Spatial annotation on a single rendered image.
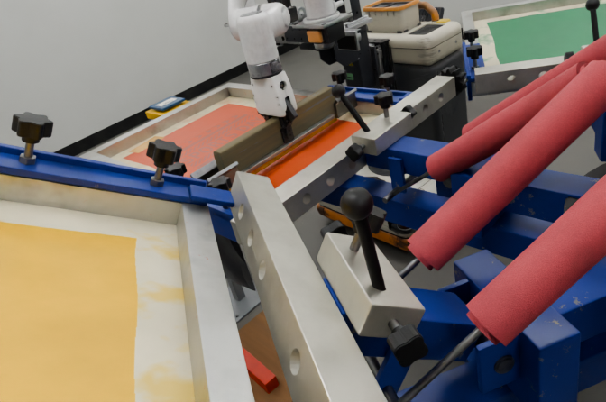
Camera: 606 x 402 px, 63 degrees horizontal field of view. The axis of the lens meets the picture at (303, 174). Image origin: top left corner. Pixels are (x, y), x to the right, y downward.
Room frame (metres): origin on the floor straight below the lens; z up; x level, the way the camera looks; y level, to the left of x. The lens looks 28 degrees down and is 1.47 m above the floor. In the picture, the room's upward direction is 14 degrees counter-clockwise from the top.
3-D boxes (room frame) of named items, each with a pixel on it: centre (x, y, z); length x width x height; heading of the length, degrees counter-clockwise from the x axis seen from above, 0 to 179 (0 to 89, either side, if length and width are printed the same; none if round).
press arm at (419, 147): (0.85, -0.21, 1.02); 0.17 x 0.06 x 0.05; 40
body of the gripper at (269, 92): (1.12, 0.02, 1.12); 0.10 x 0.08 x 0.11; 40
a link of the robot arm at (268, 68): (1.12, 0.02, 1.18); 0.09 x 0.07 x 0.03; 40
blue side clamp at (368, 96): (1.27, -0.22, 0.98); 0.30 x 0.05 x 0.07; 40
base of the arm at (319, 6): (1.72, -0.20, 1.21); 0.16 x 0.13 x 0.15; 125
